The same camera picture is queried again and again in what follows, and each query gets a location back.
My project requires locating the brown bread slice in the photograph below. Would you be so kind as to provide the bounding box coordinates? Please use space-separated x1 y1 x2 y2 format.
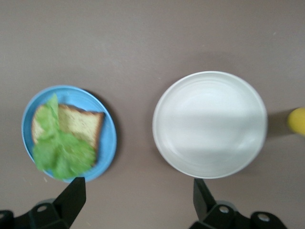
31 104 105 167

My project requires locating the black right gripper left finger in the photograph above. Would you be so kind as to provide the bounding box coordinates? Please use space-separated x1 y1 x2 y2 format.
0 176 86 229

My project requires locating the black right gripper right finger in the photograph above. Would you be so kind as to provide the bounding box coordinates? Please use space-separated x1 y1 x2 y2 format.
190 178 286 229

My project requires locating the green lettuce leaf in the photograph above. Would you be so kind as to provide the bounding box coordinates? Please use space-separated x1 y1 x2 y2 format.
32 93 97 180

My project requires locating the blue plate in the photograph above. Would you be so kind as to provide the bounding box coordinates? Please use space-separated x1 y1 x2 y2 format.
21 85 117 183

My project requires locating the yellow squeeze bottle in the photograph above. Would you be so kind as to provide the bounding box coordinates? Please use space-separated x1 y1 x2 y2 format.
287 107 305 136

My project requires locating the beige plate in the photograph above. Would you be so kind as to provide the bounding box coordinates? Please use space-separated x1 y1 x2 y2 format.
152 71 268 179

